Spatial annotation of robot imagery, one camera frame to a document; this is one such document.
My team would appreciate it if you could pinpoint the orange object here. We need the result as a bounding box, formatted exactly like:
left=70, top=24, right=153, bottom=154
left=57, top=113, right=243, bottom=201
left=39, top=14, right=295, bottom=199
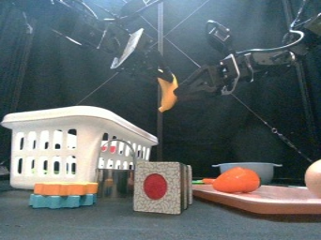
left=157, top=74, right=181, bottom=113

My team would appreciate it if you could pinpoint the red toy in basket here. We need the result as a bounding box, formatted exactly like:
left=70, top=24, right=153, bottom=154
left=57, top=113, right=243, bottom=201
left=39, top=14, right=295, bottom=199
left=101, top=143, right=120, bottom=154

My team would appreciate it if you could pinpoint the white plastic basket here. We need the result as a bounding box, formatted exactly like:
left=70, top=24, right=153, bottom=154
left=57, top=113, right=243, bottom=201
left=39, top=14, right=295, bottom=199
left=0, top=105, right=160, bottom=190

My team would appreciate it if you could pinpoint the grey-blue bowl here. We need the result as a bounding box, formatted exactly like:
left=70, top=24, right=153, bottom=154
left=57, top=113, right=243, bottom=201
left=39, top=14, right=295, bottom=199
left=211, top=161, right=284, bottom=186

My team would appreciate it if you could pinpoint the thin patterned block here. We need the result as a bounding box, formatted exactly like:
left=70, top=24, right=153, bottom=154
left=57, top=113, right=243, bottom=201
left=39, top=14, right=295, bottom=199
left=186, top=164, right=195, bottom=206

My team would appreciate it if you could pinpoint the orange toy pepper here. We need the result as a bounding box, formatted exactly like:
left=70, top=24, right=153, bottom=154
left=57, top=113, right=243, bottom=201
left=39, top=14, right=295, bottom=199
left=211, top=166, right=263, bottom=194

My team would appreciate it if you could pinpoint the patterned block with red circle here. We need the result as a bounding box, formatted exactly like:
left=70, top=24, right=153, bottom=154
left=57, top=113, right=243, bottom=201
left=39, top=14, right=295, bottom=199
left=132, top=160, right=191, bottom=216

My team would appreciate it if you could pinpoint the shiny metal cup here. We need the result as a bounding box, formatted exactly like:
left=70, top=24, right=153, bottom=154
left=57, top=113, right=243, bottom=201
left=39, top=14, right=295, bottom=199
left=96, top=139, right=140, bottom=199

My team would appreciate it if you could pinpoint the pink cutting board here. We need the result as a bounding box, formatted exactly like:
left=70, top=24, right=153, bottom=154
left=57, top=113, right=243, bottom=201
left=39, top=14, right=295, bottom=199
left=191, top=184, right=321, bottom=216

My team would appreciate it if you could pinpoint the beige toy onion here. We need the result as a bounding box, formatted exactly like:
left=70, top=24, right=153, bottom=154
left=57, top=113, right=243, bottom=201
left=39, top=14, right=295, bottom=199
left=304, top=158, right=321, bottom=199

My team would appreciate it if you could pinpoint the orange gear block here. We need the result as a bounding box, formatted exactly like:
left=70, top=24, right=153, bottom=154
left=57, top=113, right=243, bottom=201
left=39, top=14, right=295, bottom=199
left=33, top=182, right=101, bottom=197

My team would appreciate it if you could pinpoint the blue gear block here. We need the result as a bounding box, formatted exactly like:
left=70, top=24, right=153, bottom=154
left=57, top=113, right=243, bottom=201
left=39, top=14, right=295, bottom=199
left=29, top=193, right=98, bottom=210

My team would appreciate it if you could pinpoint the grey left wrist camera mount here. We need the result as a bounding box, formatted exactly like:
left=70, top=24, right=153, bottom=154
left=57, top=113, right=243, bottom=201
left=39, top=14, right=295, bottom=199
left=110, top=27, right=146, bottom=70

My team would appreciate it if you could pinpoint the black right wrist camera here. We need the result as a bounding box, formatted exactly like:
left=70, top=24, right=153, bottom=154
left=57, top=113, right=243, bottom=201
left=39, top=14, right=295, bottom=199
left=205, top=19, right=232, bottom=54

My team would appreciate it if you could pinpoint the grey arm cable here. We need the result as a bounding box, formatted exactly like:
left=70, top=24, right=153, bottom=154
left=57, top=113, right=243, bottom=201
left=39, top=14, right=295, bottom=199
left=233, top=29, right=307, bottom=57

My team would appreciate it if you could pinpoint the vertical metal frame pole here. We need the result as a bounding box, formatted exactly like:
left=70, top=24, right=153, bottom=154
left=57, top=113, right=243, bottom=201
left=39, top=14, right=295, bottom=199
left=156, top=0, right=166, bottom=162

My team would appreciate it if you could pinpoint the diagonal wire with turnbuckle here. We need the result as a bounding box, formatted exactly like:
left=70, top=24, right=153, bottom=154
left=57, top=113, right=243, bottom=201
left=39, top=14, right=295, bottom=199
left=231, top=93, right=314, bottom=163

